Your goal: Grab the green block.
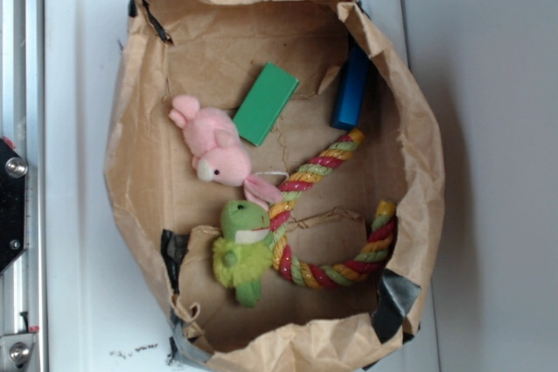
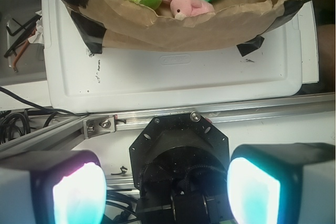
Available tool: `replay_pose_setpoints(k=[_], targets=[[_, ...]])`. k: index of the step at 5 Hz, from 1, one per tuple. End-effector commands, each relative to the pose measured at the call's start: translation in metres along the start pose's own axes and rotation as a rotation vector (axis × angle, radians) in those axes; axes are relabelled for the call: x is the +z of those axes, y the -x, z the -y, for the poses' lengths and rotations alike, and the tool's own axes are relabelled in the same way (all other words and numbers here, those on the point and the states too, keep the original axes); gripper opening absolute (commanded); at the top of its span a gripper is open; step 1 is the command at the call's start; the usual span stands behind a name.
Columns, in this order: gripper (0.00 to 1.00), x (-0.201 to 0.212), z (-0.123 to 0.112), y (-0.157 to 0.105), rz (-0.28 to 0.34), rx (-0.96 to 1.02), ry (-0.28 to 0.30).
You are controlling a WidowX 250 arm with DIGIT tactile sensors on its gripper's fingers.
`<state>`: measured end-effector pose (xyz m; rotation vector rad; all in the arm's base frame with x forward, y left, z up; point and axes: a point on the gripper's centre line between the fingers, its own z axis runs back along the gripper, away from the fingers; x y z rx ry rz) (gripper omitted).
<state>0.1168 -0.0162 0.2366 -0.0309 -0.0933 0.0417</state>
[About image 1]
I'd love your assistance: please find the multicolour rope toy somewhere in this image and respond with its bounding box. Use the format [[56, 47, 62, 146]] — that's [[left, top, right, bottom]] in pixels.
[[268, 128, 398, 289]]

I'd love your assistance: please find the pink plush bunny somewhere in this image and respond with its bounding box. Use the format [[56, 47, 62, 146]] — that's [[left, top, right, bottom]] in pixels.
[[168, 94, 282, 209]]

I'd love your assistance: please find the blue rectangular block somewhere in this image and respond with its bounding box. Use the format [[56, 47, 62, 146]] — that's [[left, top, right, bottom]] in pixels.
[[330, 45, 371, 130]]

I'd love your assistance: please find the green rectangular block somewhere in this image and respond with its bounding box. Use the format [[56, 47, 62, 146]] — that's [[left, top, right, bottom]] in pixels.
[[233, 62, 299, 146]]

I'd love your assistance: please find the black metal bracket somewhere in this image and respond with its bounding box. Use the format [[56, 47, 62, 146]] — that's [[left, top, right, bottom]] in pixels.
[[0, 139, 28, 274]]

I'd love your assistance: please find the green plush frog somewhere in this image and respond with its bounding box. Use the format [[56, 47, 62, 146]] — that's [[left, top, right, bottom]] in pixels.
[[212, 200, 273, 308]]

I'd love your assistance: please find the silver corner bracket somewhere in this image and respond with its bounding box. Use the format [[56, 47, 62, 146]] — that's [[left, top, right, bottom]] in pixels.
[[0, 333, 40, 372]]

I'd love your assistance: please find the aluminium frame rail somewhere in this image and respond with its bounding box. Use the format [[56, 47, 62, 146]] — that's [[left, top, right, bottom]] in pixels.
[[1, 0, 49, 371]]

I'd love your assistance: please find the white plastic tray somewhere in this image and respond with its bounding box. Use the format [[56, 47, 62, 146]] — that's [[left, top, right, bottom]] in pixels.
[[44, 0, 406, 371]]

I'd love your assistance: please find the brown paper-lined box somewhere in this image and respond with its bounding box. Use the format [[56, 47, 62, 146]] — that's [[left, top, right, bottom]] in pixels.
[[105, 0, 445, 371]]

